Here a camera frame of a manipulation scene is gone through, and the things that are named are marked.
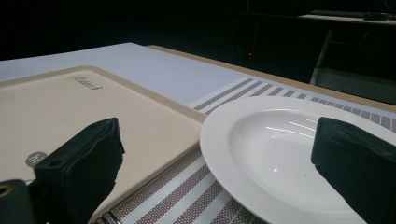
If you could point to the striped woven placemat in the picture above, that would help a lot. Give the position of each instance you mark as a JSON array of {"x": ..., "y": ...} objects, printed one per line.
[{"x": 186, "y": 193}]

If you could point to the black keyboard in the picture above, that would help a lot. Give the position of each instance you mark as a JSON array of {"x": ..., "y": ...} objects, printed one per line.
[{"x": 339, "y": 13}]

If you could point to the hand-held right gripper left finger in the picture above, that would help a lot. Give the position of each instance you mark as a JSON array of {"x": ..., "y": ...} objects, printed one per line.
[{"x": 84, "y": 161}]

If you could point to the dark desk with keyboard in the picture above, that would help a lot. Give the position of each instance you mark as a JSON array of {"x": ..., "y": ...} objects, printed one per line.
[{"x": 355, "y": 46}]

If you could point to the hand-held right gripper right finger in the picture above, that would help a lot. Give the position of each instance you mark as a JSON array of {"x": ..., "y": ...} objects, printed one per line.
[{"x": 358, "y": 161}]

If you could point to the white deep plate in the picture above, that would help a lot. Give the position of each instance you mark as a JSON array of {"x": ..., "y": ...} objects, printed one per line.
[{"x": 264, "y": 155}]

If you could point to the beige cutting board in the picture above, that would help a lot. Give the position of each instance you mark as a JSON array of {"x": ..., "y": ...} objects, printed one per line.
[{"x": 93, "y": 115}]

